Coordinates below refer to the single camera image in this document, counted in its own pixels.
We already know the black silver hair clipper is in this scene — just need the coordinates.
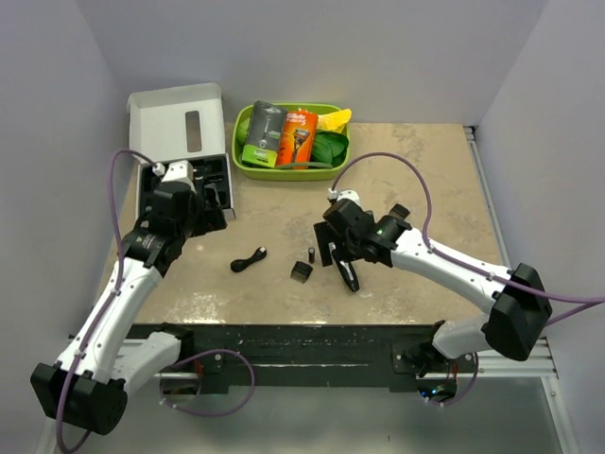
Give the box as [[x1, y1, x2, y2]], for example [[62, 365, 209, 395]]
[[329, 243, 360, 292]]

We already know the black comb guard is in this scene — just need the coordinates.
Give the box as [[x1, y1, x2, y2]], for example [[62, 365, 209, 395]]
[[290, 261, 313, 284], [389, 203, 410, 220]]

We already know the white clipper kit box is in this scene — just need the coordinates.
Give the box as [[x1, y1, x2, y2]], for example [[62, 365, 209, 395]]
[[127, 82, 235, 220]]

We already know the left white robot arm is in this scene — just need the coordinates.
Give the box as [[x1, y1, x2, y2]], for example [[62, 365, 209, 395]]
[[30, 181, 227, 435]]

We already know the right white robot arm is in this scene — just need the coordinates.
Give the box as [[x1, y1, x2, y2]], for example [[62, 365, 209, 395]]
[[314, 198, 552, 372]]

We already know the green plastic basket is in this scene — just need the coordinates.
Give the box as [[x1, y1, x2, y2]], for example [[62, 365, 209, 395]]
[[231, 101, 352, 182]]

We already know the green cloth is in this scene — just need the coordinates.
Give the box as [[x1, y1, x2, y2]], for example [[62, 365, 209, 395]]
[[311, 131, 349, 167]]

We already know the orange razor package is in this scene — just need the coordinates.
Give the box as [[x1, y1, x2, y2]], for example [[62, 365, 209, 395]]
[[276, 109, 319, 169]]

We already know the yellow cloth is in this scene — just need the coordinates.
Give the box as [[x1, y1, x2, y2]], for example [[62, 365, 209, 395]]
[[318, 109, 353, 133]]

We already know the grey green razor package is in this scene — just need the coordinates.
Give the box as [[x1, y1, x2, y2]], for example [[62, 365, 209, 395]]
[[241, 100, 287, 168]]

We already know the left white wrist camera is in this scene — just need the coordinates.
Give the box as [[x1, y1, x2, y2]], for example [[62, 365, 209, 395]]
[[152, 160, 194, 185]]

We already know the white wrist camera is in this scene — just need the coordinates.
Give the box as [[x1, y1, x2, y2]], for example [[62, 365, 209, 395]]
[[152, 160, 194, 185], [327, 188, 360, 205]]

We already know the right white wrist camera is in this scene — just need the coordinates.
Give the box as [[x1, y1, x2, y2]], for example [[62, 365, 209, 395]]
[[327, 188, 360, 205]]

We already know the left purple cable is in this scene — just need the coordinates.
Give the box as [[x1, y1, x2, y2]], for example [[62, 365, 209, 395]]
[[55, 148, 164, 454]]

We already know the black coiled charging cable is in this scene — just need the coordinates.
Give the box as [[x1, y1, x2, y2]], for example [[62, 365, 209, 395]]
[[230, 246, 268, 274]]

